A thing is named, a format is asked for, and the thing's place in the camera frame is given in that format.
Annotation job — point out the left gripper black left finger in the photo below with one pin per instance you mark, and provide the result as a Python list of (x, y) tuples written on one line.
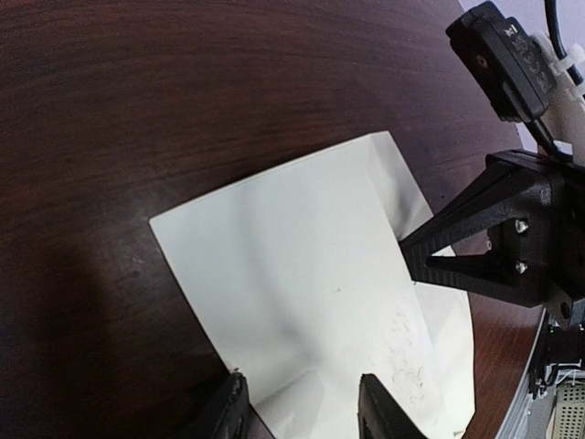
[(226, 416)]

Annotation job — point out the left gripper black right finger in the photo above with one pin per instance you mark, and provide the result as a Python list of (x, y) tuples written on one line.
[(380, 416)]

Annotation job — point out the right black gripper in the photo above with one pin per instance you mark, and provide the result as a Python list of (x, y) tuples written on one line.
[(515, 234)]

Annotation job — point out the cream paper envelope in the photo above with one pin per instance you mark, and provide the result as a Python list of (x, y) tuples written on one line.
[(296, 276)]

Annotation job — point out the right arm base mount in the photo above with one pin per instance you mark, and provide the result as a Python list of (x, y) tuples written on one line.
[(557, 351)]

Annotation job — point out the front aluminium rail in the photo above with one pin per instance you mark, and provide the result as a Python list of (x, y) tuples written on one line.
[(531, 408)]

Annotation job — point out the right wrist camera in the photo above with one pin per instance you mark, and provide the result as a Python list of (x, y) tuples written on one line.
[(529, 79)]

